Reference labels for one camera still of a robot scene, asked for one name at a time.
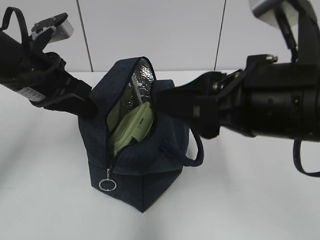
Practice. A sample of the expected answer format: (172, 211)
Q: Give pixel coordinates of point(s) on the green lidded food container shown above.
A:
(135, 125)

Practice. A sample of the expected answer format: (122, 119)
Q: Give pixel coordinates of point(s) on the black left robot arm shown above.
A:
(11, 51)

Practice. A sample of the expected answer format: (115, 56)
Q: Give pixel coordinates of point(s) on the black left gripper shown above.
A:
(41, 78)

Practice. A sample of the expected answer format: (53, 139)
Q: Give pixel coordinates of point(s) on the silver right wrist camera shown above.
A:
(266, 10)

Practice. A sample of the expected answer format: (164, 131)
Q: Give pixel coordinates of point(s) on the dark blue insulated lunch bag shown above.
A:
(142, 171)

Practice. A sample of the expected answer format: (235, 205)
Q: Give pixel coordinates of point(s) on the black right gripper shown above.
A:
(279, 100)

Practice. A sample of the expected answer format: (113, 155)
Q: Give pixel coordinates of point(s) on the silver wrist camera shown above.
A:
(59, 25)
(266, 10)

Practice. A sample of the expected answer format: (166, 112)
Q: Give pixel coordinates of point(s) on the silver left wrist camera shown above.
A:
(59, 25)

